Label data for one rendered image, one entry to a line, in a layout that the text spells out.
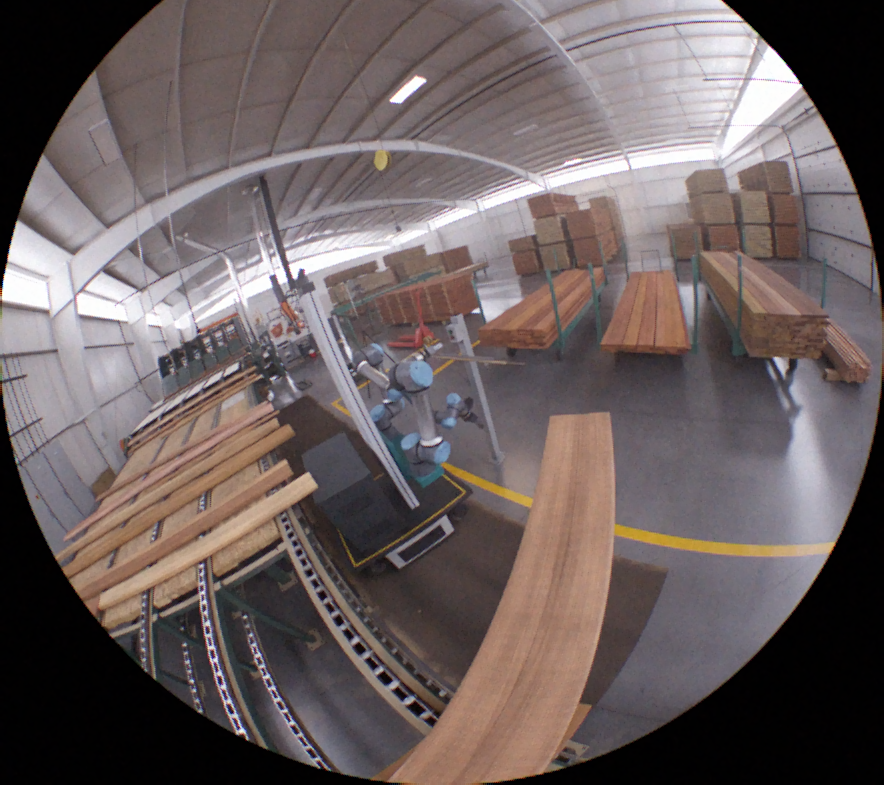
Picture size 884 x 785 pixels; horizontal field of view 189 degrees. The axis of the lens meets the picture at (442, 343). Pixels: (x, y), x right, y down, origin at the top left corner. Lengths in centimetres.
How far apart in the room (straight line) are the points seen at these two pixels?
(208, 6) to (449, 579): 712
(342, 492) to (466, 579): 94
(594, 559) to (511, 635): 29
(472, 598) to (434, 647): 38
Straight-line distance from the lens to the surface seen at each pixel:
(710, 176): 1041
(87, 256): 1034
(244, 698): 133
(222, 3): 580
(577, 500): 93
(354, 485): 143
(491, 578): 182
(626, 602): 176
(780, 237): 1136
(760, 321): 286
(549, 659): 77
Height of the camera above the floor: 170
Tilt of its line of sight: 17 degrees down
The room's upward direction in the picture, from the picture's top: 18 degrees counter-clockwise
